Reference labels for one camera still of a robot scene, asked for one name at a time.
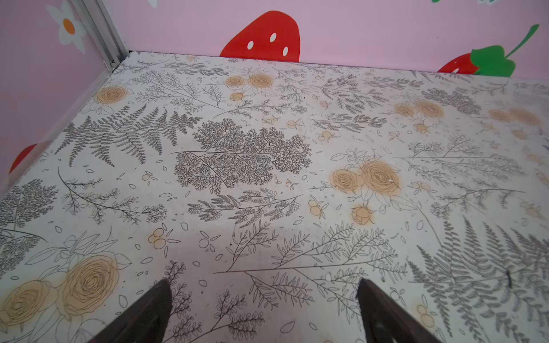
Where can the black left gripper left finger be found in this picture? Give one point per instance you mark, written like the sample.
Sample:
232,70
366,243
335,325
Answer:
145,321

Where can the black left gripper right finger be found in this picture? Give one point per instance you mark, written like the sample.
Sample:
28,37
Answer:
384,320

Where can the aluminium corner post left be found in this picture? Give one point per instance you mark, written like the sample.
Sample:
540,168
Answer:
97,19

